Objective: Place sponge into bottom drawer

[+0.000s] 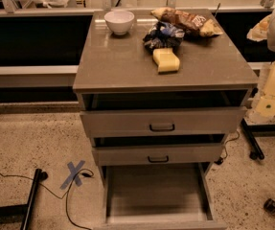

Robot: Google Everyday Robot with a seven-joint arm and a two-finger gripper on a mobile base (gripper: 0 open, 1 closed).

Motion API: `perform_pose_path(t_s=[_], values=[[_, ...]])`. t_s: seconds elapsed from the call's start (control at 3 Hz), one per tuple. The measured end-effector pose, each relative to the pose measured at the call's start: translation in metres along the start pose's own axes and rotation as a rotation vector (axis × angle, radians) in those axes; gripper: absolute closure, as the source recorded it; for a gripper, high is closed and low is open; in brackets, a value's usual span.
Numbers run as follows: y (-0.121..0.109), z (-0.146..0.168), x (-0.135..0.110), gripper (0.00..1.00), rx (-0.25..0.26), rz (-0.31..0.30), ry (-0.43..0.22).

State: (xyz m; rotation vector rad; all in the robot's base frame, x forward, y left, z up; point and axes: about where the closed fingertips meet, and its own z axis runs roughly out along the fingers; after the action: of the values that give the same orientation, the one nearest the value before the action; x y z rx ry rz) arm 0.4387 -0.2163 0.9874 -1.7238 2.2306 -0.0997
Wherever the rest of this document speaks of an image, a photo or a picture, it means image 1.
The blue crumpled snack bag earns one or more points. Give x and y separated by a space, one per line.
163 35

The yellow sponge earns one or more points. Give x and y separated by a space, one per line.
166 60

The black caster leg right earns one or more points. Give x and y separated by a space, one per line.
269 206

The brown chip bag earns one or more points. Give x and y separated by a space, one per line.
192 24

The black stand leg right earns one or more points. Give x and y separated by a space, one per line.
251 132

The grey middle drawer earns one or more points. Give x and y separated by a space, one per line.
119 156

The white ceramic bowl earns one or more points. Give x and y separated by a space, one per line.
119 22

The grey top drawer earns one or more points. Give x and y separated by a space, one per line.
158 122

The grey drawer cabinet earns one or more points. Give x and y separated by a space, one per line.
118 73

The grey open bottom drawer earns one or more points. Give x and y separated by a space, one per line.
158 197

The blue tape cross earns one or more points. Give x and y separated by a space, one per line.
73 174

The black stand leg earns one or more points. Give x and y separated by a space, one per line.
251 132
22 213

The black stand leg left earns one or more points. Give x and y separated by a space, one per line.
22 213

